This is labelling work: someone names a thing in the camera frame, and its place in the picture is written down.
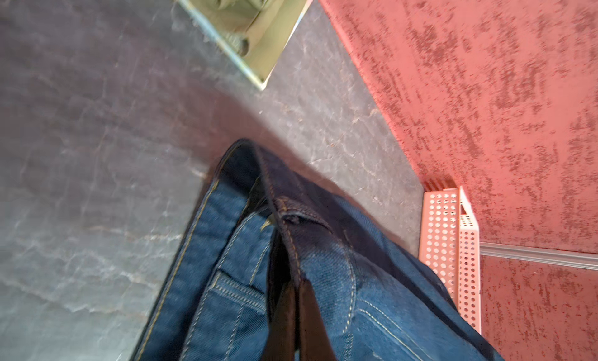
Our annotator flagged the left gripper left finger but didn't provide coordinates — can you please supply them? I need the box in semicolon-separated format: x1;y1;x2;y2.
261;283;297;361

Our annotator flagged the right corner aluminium post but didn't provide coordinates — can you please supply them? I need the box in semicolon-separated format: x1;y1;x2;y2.
480;242;598;271

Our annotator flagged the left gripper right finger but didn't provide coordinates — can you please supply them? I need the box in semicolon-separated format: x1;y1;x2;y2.
297;280;336;361

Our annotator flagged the olive green skirt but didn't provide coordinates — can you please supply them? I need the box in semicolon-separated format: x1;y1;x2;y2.
179;0;313;84

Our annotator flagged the blue denim skirt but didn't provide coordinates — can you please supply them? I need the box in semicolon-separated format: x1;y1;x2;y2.
132;139;500;360

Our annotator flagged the floral pastel skirt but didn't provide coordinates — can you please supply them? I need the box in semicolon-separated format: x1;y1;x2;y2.
164;0;319;92

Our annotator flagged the pink plastic basket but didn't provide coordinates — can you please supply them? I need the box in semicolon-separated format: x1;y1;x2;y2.
418;187;482;332

